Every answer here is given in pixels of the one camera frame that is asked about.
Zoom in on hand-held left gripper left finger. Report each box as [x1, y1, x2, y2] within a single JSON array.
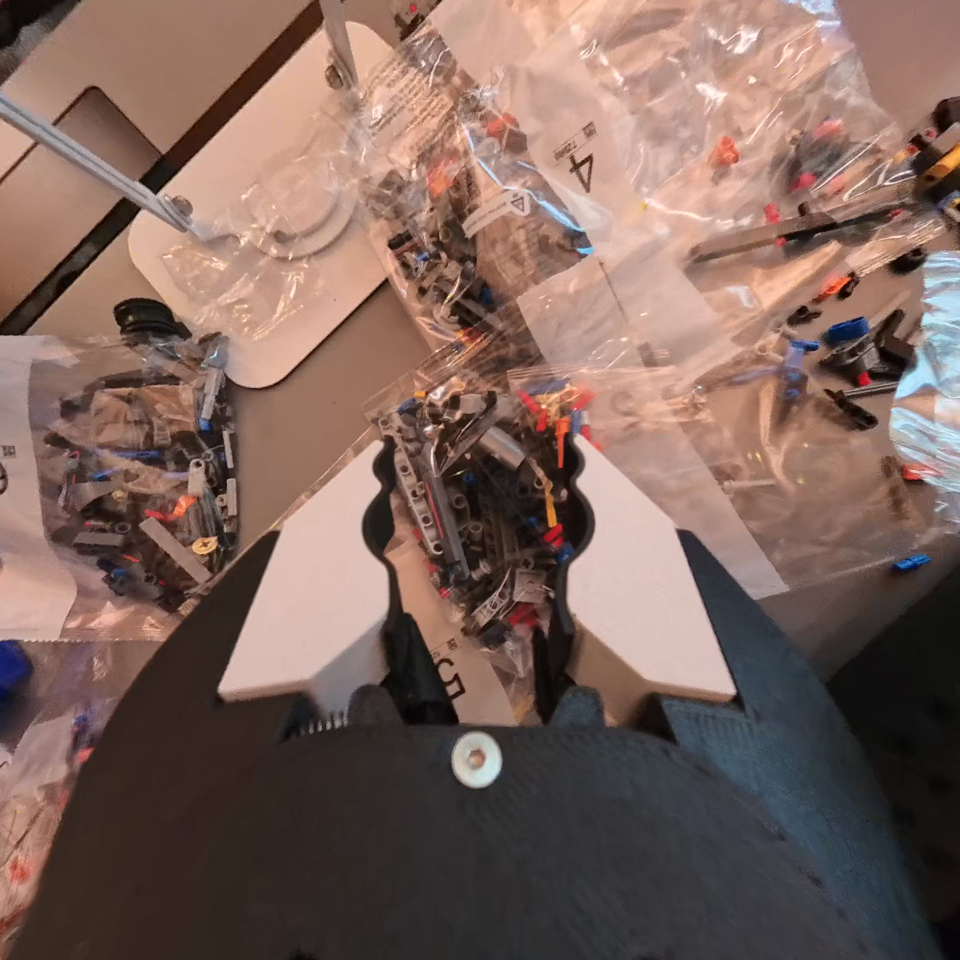
[[217, 438, 400, 725]]

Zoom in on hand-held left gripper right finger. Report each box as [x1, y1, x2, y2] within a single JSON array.
[[553, 435, 738, 726]]

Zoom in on wide clear lego bag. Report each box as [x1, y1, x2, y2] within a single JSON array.
[[363, 367, 609, 721]]

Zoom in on large clear lego bag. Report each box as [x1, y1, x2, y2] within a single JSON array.
[[887, 249, 960, 492]]

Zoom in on pile of lego part bags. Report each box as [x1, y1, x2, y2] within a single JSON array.
[[0, 0, 960, 826]]

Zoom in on scattered loose lego pieces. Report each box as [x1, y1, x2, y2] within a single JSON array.
[[686, 97, 960, 579]]

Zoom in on black rubber tyre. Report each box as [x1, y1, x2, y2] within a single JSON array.
[[112, 298, 192, 343]]

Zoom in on wooden book stand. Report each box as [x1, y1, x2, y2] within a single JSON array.
[[0, 0, 410, 390]]

